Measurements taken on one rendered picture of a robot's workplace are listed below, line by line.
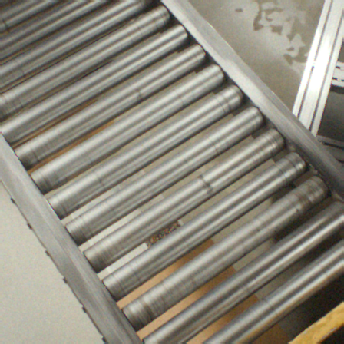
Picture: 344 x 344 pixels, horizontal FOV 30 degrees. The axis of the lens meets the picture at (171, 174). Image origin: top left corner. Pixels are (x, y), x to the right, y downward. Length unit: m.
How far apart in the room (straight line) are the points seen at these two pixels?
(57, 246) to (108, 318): 0.17
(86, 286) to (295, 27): 1.58
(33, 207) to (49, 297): 0.81
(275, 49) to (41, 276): 1.15
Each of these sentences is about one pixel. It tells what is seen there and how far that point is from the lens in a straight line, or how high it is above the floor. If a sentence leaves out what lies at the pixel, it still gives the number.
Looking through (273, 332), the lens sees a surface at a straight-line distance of 1.96.
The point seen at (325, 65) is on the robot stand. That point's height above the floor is 0.23.
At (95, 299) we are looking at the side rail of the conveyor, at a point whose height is 0.80.
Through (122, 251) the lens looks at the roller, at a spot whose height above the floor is 0.79.
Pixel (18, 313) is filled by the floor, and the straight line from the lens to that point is 2.02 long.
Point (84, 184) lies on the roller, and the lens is 1.23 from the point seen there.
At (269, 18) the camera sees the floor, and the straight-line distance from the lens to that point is 2.50.
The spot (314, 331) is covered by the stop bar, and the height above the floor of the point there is 0.82.
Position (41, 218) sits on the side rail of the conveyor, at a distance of 1.22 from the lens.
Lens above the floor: 1.90
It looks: 64 degrees down
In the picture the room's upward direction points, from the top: 2 degrees counter-clockwise
